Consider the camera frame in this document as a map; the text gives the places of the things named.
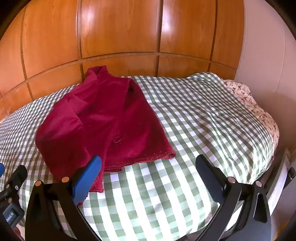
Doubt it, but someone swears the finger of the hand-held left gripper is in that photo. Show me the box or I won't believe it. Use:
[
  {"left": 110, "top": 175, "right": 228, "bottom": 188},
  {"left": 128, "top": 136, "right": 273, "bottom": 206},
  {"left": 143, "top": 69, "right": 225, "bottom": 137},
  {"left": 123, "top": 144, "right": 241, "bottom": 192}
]
[{"left": 0, "top": 164, "right": 28, "bottom": 202}]

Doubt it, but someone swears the green white checked bed cover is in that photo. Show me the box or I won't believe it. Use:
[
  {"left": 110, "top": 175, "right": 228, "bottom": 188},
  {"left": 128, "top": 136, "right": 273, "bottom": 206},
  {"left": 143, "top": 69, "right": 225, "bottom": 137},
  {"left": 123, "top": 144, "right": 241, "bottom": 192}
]
[{"left": 0, "top": 72, "right": 278, "bottom": 241}]

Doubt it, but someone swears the wooden panelled wardrobe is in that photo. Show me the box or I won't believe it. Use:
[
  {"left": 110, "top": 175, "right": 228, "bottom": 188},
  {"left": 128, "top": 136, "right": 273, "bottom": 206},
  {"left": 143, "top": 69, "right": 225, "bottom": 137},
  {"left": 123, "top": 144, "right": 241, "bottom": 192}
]
[{"left": 0, "top": 0, "right": 245, "bottom": 120}]

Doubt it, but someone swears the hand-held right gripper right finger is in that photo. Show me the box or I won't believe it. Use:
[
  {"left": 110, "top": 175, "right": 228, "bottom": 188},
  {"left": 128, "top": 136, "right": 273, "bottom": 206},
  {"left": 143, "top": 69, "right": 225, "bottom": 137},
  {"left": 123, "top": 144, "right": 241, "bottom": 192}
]
[{"left": 195, "top": 154, "right": 271, "bottom": 241}]

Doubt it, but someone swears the dark red knitted sweater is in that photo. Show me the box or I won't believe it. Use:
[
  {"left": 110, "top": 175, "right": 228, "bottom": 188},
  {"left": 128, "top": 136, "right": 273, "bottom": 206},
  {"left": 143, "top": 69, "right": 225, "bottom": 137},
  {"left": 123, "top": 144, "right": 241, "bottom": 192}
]
[{"left": 35, "top": 66, "right": 176, "bottom": 193}]

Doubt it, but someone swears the floral bed sheet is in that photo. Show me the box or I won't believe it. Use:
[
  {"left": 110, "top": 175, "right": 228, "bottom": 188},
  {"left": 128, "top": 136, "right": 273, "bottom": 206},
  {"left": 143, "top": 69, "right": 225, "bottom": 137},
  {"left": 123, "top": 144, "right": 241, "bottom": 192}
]
[{"left": 222, "top": 79, "right": 279, "bottom": 149}]

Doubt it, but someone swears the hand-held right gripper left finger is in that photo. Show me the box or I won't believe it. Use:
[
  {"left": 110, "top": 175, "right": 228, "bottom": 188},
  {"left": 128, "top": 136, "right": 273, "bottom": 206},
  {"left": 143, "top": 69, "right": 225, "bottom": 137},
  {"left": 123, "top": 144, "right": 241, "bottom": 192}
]
[{"left": 25, "top": 155, "right": 102, "bottom": 241}]

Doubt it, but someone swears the white bed frame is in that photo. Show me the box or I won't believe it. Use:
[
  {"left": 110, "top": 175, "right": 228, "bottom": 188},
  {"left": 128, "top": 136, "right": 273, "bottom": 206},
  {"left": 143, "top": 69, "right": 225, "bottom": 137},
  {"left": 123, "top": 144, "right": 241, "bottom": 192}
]
[{"left": 264, "top": 148, "right": 296, "bottom": 215}]

